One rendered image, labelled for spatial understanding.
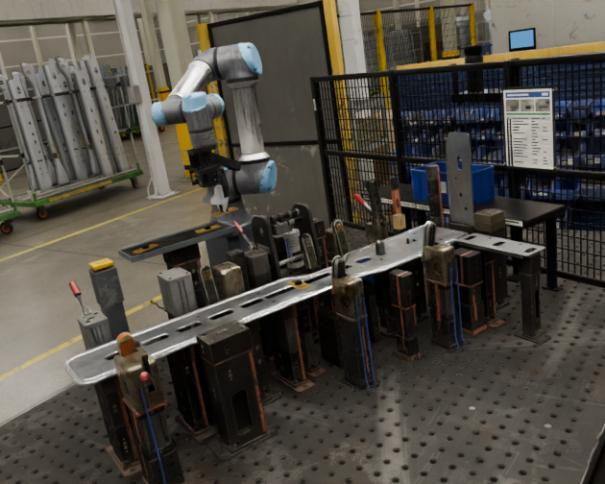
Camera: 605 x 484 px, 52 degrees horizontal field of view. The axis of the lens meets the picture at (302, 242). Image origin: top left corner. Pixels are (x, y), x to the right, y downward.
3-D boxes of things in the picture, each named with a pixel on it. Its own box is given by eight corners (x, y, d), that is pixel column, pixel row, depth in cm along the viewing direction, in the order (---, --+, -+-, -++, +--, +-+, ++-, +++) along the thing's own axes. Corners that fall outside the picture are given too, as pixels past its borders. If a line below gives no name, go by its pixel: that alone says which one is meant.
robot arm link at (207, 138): (205, 128, 188) (219, 129, 182) (208, 142, 190) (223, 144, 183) (183, 133, 184) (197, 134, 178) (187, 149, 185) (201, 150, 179)
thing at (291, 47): (378, 278, 463) (347, -7, 404) (370, 284, 453) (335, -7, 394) (246, 262, 543) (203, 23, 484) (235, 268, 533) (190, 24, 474)
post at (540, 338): (540, 345, 196) (538, 259, 187) (511, 334, 205) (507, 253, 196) (552, 337, 199) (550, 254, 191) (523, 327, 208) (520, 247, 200)
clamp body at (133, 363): (157, 509, 148) (123, 375, 138) (136, 480, 160) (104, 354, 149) (197, 488, 153) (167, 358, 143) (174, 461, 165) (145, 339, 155)
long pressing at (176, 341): (83, 394, 147) (82, 388, 147) (60, 363, 166) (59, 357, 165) (474, 235, 217) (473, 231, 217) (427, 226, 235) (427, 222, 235)
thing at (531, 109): (556, 172, 222) (554, 84, 213) (504, 168, 240) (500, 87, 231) (559, 171, 223) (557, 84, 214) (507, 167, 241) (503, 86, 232)
